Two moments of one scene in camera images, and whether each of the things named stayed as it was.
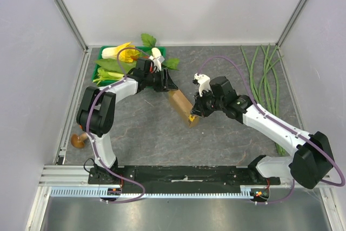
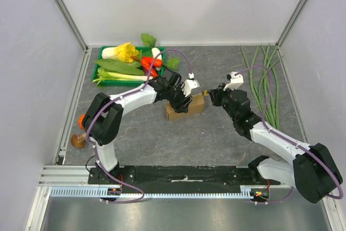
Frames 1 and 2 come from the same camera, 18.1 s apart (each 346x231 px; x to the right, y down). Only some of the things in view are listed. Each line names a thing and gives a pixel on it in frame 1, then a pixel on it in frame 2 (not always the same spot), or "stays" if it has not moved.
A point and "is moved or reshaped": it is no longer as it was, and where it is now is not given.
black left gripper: x=166 y=85 -> x=181 y=106
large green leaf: x=112 y=64 stays
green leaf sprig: x=148 y=40 stays
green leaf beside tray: x=172 y=63 stays
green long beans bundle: x=266 y=87 stays
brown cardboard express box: x=183 y=107 is moved or reshaped
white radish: x=156 y=52 stays
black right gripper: x=204 y=104 -> x=219 y=96
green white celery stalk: x=105 y=74 stays
